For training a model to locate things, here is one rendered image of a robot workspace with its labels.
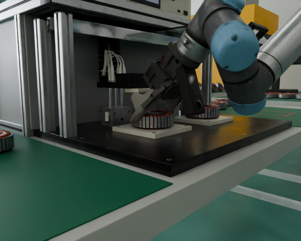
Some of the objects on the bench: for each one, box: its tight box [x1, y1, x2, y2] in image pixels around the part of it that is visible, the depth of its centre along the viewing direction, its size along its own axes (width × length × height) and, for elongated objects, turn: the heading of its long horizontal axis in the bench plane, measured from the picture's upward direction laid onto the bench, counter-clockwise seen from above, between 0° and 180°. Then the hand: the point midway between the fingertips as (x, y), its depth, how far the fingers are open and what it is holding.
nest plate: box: [174, 115, 234, 126], centre depth 91 cm, size 15×15×1 cm
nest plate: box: [112, 123, 192, 139], centre depth 74 cm, size 15×15×1 cm
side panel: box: [0, 14, 36, 138], centre depth 84 cm, size 28×3×32 cm
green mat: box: [220, 106, 301, 127], centre depth 145 cm, size 94×61×1 cm
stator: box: [211, 101, 227, 110], centre depth 146 cm, size 11×11×4 cm
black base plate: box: [36, 110, 292, 177], centre depth 84 cm, size 47×64×2 cm
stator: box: [131, 110, 174, 129], centre depth 73 cm, size 11×11×4 cm
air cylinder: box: [101, 106, 131, 127], centre depth 83 cm, size 5×8×6 cm
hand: (150, 120), depth 74 cm, fingers closed on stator, 13 cm apart
